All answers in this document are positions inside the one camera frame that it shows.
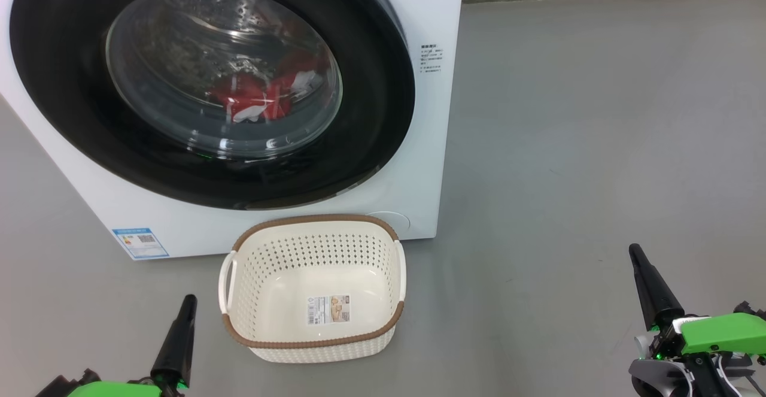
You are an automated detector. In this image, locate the black round glass washer door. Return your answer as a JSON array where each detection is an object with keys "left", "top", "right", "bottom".
[{"left": 9, "top": 0, "right": 417, "bottom": 211}]

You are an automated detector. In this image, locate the blue energy label sticker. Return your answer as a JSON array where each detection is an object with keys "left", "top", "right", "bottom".
[{"left": 112, "top": 227, "right": 170, "bottom": 260}]

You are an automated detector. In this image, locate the printed product label sticker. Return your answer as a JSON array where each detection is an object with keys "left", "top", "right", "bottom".
[{"left": 307, "top": 294, "right": 352, "bottom": 326}]

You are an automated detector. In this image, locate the red and white garment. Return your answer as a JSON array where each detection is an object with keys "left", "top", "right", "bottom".
[{"left": 206, "top": 20, "right": 333, "bottom": 123}]

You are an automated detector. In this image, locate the white front-load washing machine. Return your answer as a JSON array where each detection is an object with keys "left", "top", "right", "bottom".
[{"left": 0, "top": 0, "right": 466, "bottom": 261}]

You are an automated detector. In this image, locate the round white filter cover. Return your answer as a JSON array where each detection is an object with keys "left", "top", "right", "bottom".
[{"left": 365, "top": 210, "right": 412, "bottom": 237}]

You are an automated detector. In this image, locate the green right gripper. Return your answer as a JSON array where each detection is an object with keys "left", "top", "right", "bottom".
[{"left": 628, "top": 243, "right": 766, "bottom": 359}]

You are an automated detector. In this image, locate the cream perforated basket brown rim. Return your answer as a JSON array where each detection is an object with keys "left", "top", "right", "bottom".
[{"left": 218, "top": 214, "right": 408, "bottom": 364}]

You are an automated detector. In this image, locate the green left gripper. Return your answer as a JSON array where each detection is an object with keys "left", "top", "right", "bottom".
[{"left": 67, "top": 294, "right": 198, "bottom": 397}]

